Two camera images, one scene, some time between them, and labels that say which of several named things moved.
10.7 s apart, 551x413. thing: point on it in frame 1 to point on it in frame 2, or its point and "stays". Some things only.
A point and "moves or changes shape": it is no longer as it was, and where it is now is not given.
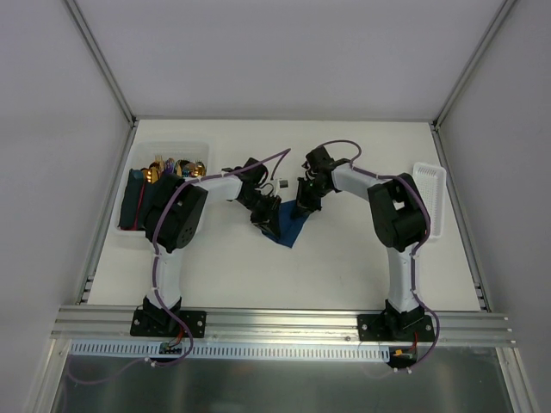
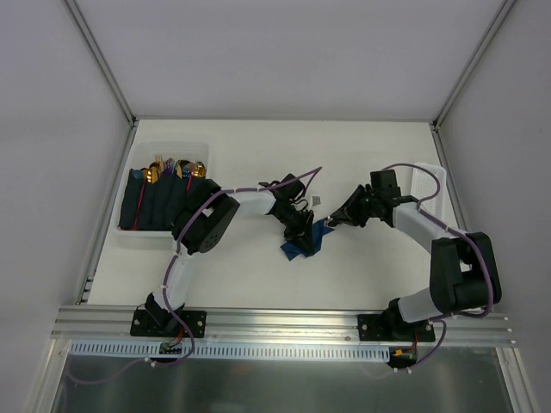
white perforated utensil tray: (430, 180) stays
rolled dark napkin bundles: (139, 196) stays
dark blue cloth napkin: (289, 226) moves or changes shape
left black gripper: (265, 211) to (299, 226)
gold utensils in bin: (181, 168) stays
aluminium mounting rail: (453, 327) stays
